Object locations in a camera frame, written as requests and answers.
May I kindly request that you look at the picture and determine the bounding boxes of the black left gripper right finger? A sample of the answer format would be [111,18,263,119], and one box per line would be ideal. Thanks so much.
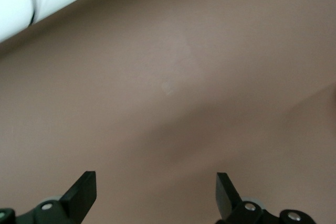
[216,172,316,224]

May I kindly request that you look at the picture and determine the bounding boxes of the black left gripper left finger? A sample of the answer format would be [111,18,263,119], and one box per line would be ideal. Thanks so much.
[0,170,97,224]

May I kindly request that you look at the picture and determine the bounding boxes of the small clear tape piece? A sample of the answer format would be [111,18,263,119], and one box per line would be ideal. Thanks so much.
[161,80,175,97]

